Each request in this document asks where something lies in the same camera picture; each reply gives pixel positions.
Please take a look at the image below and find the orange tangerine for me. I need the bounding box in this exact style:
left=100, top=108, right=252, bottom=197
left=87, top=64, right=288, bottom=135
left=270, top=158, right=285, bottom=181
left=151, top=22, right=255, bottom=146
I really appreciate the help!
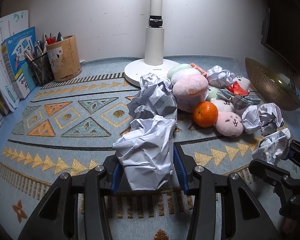
left=192, top=101, right=218, bottom=128

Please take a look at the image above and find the cork pen holder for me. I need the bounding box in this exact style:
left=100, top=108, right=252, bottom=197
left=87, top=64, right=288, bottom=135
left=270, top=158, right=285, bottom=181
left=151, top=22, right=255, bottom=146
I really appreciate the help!
left=46, top=35, right=82, bottom=82

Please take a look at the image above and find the three-ball plush dango large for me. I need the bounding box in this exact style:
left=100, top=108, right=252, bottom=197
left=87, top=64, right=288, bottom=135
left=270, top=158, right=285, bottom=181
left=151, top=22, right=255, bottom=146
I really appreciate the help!
left=167, top=63, right=209, bottom=100

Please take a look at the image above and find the blue study workbook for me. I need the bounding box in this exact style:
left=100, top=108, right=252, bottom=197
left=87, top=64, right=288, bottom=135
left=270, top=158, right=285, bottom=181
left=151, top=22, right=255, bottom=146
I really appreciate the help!
left=1, top=27, right=36, bottom=100

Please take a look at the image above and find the black wall television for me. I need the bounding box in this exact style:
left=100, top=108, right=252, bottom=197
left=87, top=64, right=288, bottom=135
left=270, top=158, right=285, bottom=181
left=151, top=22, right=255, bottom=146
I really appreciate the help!
left=261, top=0, right=300, bottom=76

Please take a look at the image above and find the white desk lamp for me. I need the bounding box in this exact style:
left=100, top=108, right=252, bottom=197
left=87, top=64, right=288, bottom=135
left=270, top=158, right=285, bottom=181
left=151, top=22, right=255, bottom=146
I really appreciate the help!
left=124, top=0, right=178, bottom=86

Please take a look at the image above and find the white cat plush doll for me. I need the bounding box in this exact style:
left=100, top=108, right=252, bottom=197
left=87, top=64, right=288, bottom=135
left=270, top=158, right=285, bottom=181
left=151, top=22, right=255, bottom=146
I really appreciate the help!
left=227, top=76, right=251, bottom=96

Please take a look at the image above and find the paper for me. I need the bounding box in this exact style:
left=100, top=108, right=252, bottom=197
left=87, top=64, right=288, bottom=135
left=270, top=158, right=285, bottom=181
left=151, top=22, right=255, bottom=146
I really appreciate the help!
left=251, top=128, right=291, bottom=166

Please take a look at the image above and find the brown ribbed glass bowl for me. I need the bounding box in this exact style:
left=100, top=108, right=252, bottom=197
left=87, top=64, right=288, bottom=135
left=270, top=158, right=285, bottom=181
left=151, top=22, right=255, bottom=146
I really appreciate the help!
left=245, top=57, right=300, bottom=111

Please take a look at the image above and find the plaid fabric piece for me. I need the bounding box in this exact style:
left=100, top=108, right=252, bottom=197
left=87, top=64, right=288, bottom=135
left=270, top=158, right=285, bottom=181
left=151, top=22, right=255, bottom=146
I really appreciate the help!
left=216, top=89, right=261, bottom=106

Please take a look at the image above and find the black mesh pen holder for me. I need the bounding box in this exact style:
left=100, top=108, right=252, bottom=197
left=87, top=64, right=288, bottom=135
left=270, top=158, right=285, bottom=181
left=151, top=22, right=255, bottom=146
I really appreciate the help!
left=24, top=42, right=54, bottom=86

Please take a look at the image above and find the paper ball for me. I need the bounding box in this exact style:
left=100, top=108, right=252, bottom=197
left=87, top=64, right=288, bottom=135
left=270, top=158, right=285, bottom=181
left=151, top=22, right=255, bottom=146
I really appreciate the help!
left=241, top=103, right=284, bottom=136
left=127, top=73, right=177, bottom=120
left=206, top=65, right=235, bottom=88
left=113, top=115, right=176, bottom=191

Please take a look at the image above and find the small orange box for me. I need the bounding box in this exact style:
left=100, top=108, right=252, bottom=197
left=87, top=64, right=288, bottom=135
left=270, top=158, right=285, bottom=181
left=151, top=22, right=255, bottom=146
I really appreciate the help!
left=190, top=63, right=207, bottom=77

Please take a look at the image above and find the patterned blue table mat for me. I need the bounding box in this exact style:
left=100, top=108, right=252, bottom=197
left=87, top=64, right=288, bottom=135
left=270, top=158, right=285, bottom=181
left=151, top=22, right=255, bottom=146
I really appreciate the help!
left=0, top=55, right=300, bottom=240

